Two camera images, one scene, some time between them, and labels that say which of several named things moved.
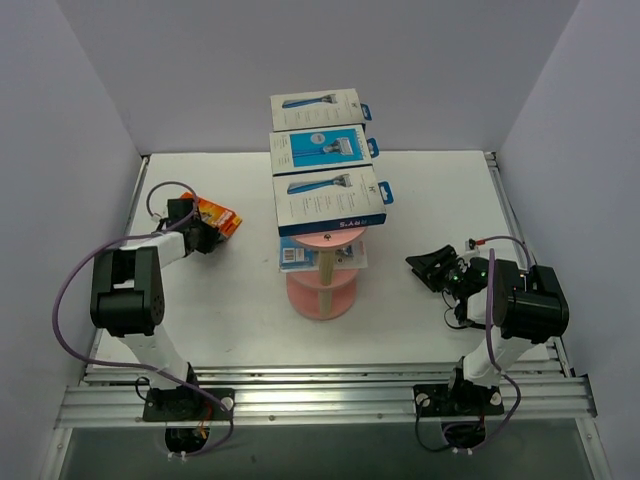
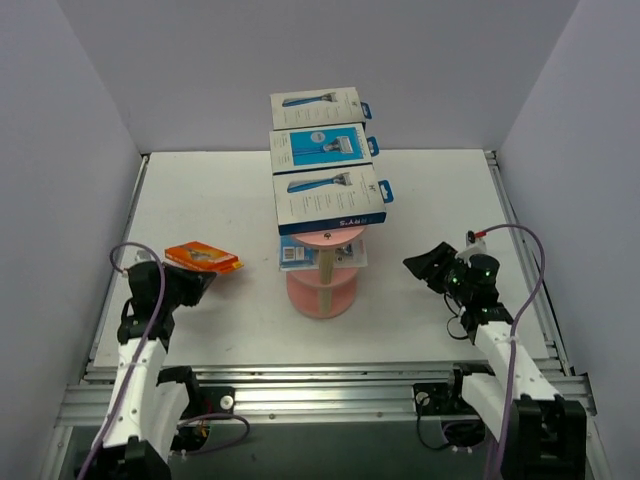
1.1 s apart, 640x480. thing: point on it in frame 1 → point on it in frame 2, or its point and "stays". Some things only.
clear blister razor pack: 352,256 stays
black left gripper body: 208,235 → 181,285
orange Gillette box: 225,219 → 202,256
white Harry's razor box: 318,109 stays
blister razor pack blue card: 295,256 stays
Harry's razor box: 329,200 stays
